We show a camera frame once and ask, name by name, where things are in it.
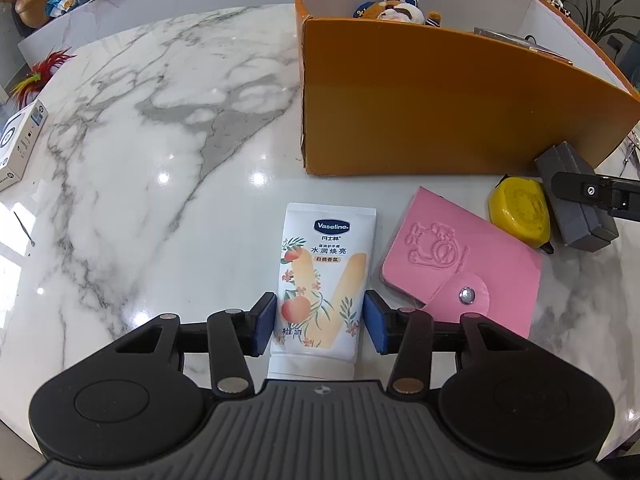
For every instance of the white lotion tube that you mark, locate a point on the white lotion tube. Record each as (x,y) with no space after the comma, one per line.
(325,260)

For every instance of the pink card holder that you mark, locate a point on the pink card holder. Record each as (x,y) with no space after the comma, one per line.
(450,260)

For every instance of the dark grey square box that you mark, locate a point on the dark grey square box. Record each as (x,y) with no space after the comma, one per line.
(575,225)

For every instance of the yellow tape measure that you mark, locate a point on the yellow tape measure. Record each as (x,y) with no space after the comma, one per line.
(520,210)

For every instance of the brown white plush toy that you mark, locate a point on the brown white plush toy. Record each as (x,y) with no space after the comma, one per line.
(395,10)

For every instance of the thin metal pin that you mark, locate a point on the thin metal pin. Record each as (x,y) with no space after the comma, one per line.
(24,228)

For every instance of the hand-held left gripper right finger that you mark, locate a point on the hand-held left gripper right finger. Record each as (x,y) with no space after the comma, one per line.
(377,325)

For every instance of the white device box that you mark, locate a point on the white device box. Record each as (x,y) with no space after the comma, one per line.
(20,145)

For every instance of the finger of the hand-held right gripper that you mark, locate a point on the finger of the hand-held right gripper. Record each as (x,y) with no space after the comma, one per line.
(580,189)

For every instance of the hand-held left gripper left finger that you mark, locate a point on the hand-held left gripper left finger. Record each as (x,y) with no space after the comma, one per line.
(262,324)

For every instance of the blue snack packet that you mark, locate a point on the blue snack packet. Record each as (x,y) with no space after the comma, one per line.
(62,1)

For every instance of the large orange cardboard box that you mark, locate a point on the large orange cardboard box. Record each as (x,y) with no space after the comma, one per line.
(425,100)

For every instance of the illustrated card box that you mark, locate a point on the illustrated card box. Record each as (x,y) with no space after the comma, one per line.
(510,40)

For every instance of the red green feather toy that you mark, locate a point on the red green feather toy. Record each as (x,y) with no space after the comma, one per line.
(40,72)

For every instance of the potted plant in black pot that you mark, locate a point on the potted plant in black pot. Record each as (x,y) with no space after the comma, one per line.
(600,5)

